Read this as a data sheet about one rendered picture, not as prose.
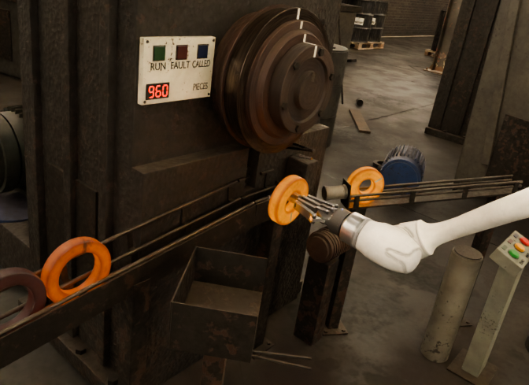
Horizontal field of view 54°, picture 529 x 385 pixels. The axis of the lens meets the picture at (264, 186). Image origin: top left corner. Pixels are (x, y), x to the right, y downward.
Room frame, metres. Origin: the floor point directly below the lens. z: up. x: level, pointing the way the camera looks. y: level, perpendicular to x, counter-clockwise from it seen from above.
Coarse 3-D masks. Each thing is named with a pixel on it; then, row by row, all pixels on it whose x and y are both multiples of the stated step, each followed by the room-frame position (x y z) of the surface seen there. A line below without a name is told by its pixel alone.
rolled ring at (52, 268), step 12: (72, 240) 1.10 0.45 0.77; (84, 240) 1.11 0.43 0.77; (96, 240) 1.14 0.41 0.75; (60, 252) 1.06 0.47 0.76; (72, 252) 1.07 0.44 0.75; (84, 252) 1.10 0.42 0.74; (96, 252) 1.13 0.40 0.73; (108, 252) 1.15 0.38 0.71; (48, 264) 1.04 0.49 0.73; (60, 264) 1.05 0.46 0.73; (96, 264) 1.15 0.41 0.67; (108, 264) 1.15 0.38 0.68; (48, 276) 1.02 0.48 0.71; (96, 276) 1.13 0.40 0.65; (48, 288) 1.02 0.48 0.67; (60, 288) 1.05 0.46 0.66
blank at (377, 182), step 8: (360, 168) 1.92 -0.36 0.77; (368, 168) 1.91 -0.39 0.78; (352, 176) 1.90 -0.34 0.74; (360, 176) 1.90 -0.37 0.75; (368, 176) 1.91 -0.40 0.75; (376, 176) 1.92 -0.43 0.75; (352, 184) 1.89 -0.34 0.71; (376, 184) 1.92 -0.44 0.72; (352, 192) 1.89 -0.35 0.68; (360, 192) 1.90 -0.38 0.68; (368, 192) 1.92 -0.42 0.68; (376, 192) 1.92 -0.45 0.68
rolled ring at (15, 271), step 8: (0, 272) 0.95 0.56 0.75; (8, 272) 0.96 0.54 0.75; (16, 272) 0.97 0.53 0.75; (24, 272) 0.98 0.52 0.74; (32, 272) 1.01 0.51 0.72; (0, 280) 0.93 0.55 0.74; (8, 280) 0.95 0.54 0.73; (16, 280) 0.96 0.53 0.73; (24, 280) 0.98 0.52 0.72; (32, 280) 0.99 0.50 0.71; (40, 280) 1.01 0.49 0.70; (0, 288) 0.93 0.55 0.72; (32, 288) 0.99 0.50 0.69; (40, 288) 1.01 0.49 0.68; (32, 296) 1.00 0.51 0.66; (40, 296) 1.01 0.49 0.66; (32, 304) 0.99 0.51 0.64; (40, 304) 1.00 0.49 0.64; (24, 312) 0.99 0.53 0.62; (32, 312) 0.99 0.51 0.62; (16, 320) 0.97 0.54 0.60; (0, 328) 0.94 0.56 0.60; (16, 328) 0.96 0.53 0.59
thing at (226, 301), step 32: (192, 256) 1.19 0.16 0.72; (224, 256) 1.23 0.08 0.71; (192, 288) 1.20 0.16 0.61; (224, 288) 1.22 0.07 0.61; (256, 288) 1.23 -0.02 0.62; (192, 320) 0.97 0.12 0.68; (224, 320) 0.97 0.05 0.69; (256, 320) 0.97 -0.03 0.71; (192, 352) 0.97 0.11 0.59; (224, 352) 0.97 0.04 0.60
